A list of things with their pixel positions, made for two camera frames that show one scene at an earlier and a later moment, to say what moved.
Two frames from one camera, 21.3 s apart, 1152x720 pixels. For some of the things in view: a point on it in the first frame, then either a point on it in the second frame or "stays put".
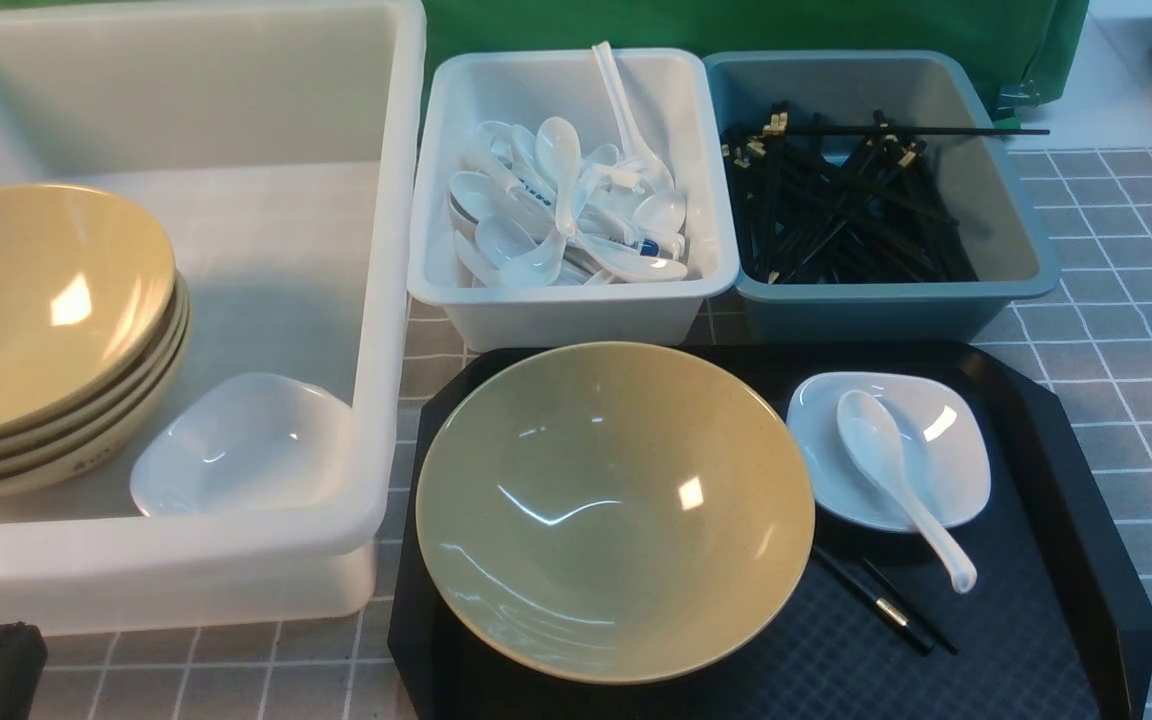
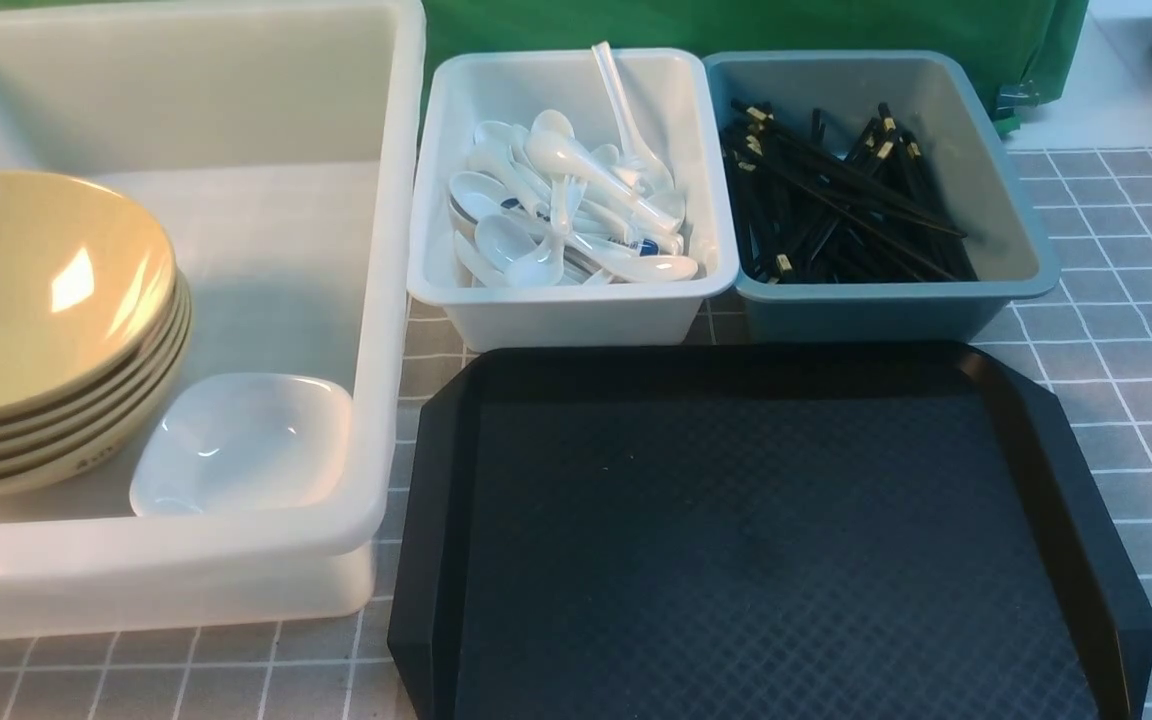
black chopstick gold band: (847, 580) → (850, 167)
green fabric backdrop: (1030, 41) stays put
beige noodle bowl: (616, 513) → (44, 290)
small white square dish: (944, 450) → (244, 444)
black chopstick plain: (945, 643) → (843, 200)
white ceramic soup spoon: (871, 432) → (552, 153)
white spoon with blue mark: (637, 261) stays put
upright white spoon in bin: (655, 174) stays put
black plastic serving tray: (1055, 628) stays put
